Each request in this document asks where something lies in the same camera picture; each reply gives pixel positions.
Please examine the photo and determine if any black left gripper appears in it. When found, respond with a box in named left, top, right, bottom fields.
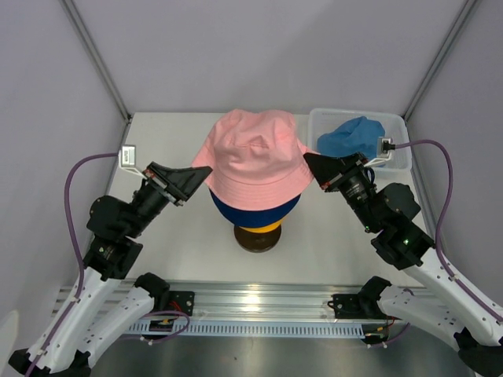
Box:
left=125, top=161, right=213, bottom=238

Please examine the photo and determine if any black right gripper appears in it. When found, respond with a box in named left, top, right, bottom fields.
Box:
left=303, top=152, right=380, bottom=232

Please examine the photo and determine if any pink bucket hat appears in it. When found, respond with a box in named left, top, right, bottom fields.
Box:
left=192, top=109, right=314, bottom=210

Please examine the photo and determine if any dark blue bucket hat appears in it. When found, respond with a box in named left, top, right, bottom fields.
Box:
left=209, top=190, right=301, bottom=229

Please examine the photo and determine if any yellow bucket hat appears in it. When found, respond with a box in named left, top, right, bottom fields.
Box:
left=238, top=219, right=283, bottom=234

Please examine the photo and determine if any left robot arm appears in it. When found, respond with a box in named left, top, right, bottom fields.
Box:
left=8, top=157, right=212, bottom=376

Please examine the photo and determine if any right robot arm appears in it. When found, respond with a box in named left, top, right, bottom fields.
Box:
left=303, top=152, right=502, bottom=376

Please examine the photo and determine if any white plastic basket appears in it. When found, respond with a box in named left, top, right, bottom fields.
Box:
left=307, top=108, right=412, bottom=175

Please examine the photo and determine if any light blue bucket hat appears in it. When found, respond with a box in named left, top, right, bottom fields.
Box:
left=315, top=116, right=385, bottom=161

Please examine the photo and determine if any brown round hat stand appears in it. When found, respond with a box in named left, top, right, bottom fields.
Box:
left=233, top=225, right=282, bottom=253

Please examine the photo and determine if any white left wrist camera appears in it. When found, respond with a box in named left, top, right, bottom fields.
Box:
left=118, top=145, right=144, bottom=177

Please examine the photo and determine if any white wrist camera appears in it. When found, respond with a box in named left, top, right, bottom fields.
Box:
left=118, top=145, right=144, bottom=177
left=365, top=137, right=395, bottom=168

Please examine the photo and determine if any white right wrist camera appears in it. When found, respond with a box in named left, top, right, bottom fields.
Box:
left=365, top=137, right=395, bottom=168

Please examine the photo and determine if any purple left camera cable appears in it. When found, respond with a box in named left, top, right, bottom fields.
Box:
left=23, top=152, right=121, bottom=376

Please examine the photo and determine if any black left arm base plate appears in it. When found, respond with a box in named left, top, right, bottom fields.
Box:
left=163, top=291, right=196, bottom=317

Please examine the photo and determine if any aluminium mounting rail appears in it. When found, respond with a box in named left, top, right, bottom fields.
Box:
left=50, top=279, right=394, bottom=324

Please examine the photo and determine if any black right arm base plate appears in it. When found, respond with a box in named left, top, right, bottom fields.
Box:
left=327, top=294, right=387, bottom=320

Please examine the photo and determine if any white slotted cable duct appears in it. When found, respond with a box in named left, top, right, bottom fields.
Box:
left=125, top=320, right=382, bottom=339

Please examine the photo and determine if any aluminium frame post left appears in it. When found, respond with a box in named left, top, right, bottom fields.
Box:
left=58, top=0, right=131, bottom=123

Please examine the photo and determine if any aluminium frame post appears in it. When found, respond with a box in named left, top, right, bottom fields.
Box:
left=402, top=0, right=482, bottom=123
left=58, top=0, right=131, bottom=123

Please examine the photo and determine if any aluminium frame post right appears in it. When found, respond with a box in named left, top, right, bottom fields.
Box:
left=402, top=0, right=482, bottom=123

